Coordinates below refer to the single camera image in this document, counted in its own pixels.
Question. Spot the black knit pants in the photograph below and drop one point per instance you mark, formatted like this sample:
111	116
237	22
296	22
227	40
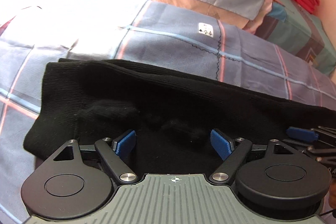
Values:
172	113

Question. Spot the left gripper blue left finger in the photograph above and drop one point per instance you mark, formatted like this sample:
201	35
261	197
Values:
124	144

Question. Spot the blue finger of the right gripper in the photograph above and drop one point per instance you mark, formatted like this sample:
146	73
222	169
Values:
302	134

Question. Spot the plaid purple bed sheet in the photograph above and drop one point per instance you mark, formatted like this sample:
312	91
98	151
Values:
36	32

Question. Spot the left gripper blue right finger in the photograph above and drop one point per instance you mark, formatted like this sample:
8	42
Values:
222	144

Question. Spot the teal patterned pillow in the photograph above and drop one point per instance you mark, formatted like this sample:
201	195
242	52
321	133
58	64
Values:
298	32

